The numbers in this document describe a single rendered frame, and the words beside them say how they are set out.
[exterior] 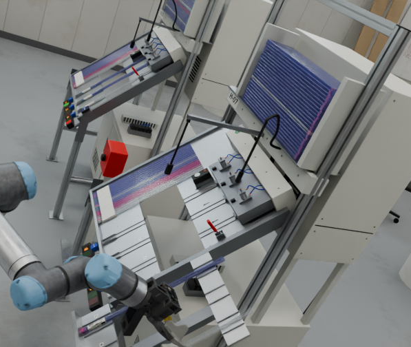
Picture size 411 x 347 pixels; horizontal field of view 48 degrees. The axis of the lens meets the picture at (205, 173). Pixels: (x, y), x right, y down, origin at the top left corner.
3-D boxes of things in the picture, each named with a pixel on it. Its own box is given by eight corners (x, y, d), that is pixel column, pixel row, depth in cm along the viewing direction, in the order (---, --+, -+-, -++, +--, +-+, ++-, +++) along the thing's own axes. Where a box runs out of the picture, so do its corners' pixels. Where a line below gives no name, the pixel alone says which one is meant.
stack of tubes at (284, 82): (295, 160, 156) (334, 89, 144) (241, 98, 196) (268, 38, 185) (323, 167, 161) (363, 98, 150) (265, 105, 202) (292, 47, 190)
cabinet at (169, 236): (133, 419, 206) (181, 324, 180) (111, 300, 261) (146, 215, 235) (254, 409, 235) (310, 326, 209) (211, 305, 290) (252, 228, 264)
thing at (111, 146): (62, 266, 269) (98, 153, 236) (60, 239, 288) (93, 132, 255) (102, 269, 280) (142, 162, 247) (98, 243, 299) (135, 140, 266)
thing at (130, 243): (116, 302, 165) (112, 297, 163) (96, 195, 217) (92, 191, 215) (164, 277, 165) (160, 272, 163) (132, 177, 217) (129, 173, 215)
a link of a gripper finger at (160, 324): (173, 340, 117) (151, 314, 117) (168, 343, 117) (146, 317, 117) (175, 332, 122) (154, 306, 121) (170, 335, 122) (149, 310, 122)
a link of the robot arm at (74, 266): (45, 263, 113) (71, 267, 106) (82, 250, 121) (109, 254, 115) (49, 294, 113) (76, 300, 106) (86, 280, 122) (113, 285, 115)
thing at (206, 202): (210, 258, 167) (205, 250, 164) (168, 163, 219) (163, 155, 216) (290, 217, 168) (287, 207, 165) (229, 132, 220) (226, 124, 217)
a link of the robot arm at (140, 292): (117, 306, 110) (111, 281, 116) (129, 314, 113) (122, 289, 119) (141, 288, 109) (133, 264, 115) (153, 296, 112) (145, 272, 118)
